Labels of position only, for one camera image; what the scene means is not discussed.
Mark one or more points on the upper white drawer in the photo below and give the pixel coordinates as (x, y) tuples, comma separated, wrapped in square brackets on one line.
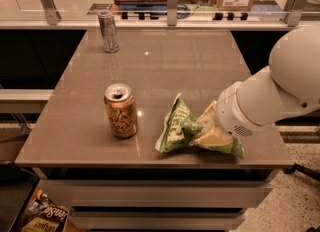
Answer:
[(82, 193)]

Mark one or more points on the left metal bracket post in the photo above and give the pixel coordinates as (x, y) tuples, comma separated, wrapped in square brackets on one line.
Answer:
[(51, 13)]

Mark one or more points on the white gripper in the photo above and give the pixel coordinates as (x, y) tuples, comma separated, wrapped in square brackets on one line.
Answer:
[(227, 111)]

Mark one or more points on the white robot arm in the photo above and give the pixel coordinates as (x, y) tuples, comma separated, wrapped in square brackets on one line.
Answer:
[(289, 86)]

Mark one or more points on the snack bags in bin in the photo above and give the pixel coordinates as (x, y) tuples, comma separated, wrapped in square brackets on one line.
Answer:
[(42, 215)]

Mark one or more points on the green jalapeno chip bag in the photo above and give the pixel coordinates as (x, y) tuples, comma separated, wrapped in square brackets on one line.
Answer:
[(180, 129)]

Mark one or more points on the white drawer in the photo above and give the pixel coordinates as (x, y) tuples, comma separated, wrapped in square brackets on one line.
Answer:
[(82, 193), (156, 221)]

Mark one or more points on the lower white drawer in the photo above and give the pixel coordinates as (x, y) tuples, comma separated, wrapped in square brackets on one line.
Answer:
[(156, 221)]

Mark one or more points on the middle metal bracket post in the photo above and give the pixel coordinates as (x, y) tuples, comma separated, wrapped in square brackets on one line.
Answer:
[(172, 12)]

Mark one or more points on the silver redbull can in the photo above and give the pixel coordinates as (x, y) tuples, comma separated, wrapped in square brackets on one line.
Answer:
[(108, 31)]

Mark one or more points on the orange LaCroix can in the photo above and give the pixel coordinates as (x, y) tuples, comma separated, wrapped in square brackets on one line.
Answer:
[(121, 110)]

